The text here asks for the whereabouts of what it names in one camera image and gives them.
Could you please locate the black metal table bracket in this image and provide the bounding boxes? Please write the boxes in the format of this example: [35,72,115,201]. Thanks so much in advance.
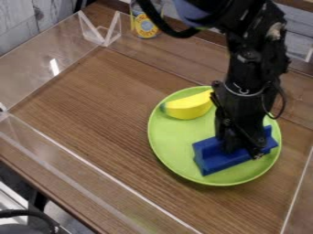
[27,191,71,234]

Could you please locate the yellow labelled tin can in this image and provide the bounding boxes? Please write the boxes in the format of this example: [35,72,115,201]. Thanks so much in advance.
[130,5,159,39]

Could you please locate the blue block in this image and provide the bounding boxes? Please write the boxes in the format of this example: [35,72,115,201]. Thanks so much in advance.
[191,124,279,177]

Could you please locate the yellow toy banana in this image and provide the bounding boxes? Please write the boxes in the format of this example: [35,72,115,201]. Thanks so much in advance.
[160,90,213,120]

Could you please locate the black cable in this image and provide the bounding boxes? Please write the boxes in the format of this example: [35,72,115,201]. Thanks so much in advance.
[135,0,213,39]

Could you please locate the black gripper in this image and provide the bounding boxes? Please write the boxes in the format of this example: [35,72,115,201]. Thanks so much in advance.
[209,48,282,160]

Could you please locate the clear acrylic tray enclosure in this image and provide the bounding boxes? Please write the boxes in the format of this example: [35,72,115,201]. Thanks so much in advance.
[0,17,313,234]

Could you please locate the green plate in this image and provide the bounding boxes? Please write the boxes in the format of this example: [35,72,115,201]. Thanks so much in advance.
[147,85,284,187]

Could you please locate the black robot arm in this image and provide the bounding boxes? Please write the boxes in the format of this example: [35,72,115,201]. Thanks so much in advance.
[174,0,290,159]

